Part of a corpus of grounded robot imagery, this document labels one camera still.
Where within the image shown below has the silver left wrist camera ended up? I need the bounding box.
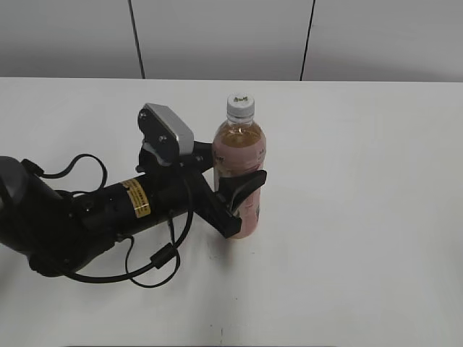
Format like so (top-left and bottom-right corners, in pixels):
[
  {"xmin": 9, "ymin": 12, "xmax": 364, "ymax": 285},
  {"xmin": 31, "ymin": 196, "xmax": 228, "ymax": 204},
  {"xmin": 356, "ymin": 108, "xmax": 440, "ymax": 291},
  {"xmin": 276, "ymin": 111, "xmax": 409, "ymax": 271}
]
[{"xmin": 137, "ymin": 103, "xmax": 194, "ymax": 167}]

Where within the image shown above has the white bottle cap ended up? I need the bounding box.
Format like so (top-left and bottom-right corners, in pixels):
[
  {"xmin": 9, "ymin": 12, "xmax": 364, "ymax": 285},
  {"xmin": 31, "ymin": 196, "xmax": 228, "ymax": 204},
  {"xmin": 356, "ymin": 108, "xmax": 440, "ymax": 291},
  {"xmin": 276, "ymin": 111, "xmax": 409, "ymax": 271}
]
[{"xmin": 226, "ymin": 93, "xmax": 255, "ymax": 118}]

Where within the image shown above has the pink oolong tea bottle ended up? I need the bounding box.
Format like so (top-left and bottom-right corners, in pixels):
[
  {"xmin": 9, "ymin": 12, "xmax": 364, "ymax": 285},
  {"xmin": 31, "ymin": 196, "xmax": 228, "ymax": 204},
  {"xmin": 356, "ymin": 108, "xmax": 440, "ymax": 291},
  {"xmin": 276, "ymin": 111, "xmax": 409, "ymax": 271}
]
[{"xmin": 212, "ymin": 109, "xmax": 266, "ymax": 239}]

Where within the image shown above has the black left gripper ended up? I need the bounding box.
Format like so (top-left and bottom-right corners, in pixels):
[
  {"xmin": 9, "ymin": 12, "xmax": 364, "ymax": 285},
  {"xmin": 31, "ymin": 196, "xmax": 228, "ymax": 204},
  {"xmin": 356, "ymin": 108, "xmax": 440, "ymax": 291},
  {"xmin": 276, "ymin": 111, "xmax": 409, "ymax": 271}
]
[{"xmin": 136, "ymin": 141, "xmax": 267, "ymax": 239}]

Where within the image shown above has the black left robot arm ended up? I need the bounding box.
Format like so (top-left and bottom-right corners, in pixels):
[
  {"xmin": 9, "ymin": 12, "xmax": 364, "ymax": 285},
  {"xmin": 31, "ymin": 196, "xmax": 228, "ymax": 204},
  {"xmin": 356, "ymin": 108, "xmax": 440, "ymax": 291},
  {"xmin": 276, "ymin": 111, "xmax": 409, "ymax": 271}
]
[{"xmin": 1, "ymin": 142, "xmax": 267, "ymax": 284}]

